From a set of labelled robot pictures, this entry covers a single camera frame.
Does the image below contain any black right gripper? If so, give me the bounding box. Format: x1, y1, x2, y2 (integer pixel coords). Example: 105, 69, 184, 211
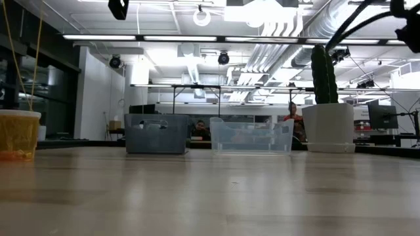
390, 0, 420, 54

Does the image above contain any orange pill bottle white cap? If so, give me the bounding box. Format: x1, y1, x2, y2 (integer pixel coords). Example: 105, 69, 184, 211
0, 109, 42, 161

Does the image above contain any grey plastic bin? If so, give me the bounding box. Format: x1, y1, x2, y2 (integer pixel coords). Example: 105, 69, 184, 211
123, 113, 190, 155

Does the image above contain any clear plastic bin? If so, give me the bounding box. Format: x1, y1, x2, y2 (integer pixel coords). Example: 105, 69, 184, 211
209, 117, 295, 155

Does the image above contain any long ceiling light bar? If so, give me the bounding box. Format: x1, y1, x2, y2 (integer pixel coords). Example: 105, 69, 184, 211
62, 33, 420, 47

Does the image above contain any black computer monitor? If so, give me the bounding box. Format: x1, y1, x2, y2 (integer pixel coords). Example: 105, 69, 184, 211
367, 103, 400, 130

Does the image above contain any green cactus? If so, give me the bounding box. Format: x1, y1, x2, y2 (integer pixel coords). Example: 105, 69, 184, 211
310, 43, 339, 105

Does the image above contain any white plant pot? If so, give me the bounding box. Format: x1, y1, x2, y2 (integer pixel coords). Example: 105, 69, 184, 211
301, 102, 356, 154

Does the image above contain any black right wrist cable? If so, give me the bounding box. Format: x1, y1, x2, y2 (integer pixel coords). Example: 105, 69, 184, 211
324, 0, 400, 53

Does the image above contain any white ceiling ring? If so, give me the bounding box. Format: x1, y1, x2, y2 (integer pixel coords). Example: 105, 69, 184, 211
192, 8, 212, 28

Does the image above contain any yellow hanging cable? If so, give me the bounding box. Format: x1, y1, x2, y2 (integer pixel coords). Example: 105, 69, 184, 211
31, 12, 44, 111
1, 0, 33, 111

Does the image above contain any silver ventilation duct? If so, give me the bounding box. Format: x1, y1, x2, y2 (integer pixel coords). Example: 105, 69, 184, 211
290, 0, 350, 69

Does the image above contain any background black metal frame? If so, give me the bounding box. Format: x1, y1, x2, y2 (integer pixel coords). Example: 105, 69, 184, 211
130, 83, 420, 119

